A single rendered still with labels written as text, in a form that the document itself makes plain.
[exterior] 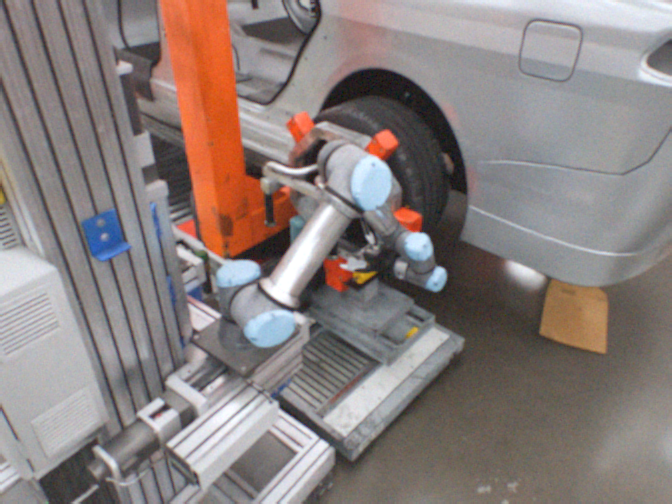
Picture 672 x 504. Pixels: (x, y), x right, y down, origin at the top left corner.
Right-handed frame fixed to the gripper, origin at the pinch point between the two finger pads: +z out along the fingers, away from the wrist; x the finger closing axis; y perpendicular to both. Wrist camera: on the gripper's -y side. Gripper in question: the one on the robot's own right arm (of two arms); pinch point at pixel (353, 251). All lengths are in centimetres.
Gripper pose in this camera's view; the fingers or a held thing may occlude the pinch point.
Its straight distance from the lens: 182.9
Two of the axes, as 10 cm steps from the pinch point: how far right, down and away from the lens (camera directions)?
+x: -5.9, 6.9, -4.2
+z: -7.6, -2.9, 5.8
